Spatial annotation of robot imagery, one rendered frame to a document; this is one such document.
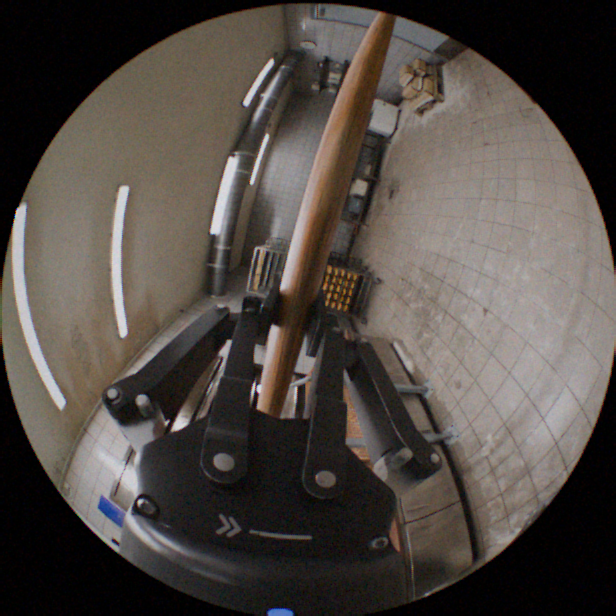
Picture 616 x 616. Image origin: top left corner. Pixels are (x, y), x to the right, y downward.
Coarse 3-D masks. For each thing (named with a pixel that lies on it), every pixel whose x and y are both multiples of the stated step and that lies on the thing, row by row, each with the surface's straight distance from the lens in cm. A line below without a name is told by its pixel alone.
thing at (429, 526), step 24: (360, 336) 211; (384, 360) 191; (408, 384) 177; (408, 408) 155; (432, 432) 152; (432, 480) 131; (456, 480) 151; (408, 504) 116; (432, 504) 125; (456, 504) 138; (408, 528) 113; (432, 528) 123; (456, 528) 136; (408, 552) 114; (432, 552) 123; (456, 552) 137; (408, 576) 117; (432, 576) 128; (408, 600) 123
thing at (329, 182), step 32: (384, 32) 33; (352, 64) 24; (352, 96) 19; (352, 128) 17; (320, 160) 16; (352, 160) 16; (320, 192) 15; (320, 224) 15; (288, 256) 16; (320, 256) 15; (288, 288) 16; (288, 320) 16; (288, 352) 18; (288, 384) 21
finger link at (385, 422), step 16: (368, 352) 13; (368, 368) 11; (384, 368) 12; (352, 384) 13; (368, 384) 11; (384, 384) 11; (352, 400) 13; (368, 400) 11; (384, 400) 10; (400, 400) 10; (368, 416) 11; (384, 416) 10; (400, 416) 10; (368, 432) 11; (384, 432) 10; (400, 432) 9; (416, 432) 10; (368, 448) 11; (384, 448) 10; (400, 448) 9; (416, 448) 9; (432, 448) 10; (416, 464) 9; (432, 464) 9
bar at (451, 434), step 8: (296, 384) 139; (344, 384) 140; (400, 384) 161; (424, 384) 181; (432, 384) 174; (416, 392) 171; (424, 392) 176; (432, 392) 173; (448, 432) 153; (456, 432) 153; (352, 440) 109; (360, 440) 111; (432, 440) 140; (440, 440) 148; (448, 440) 157; (456, 440) 153
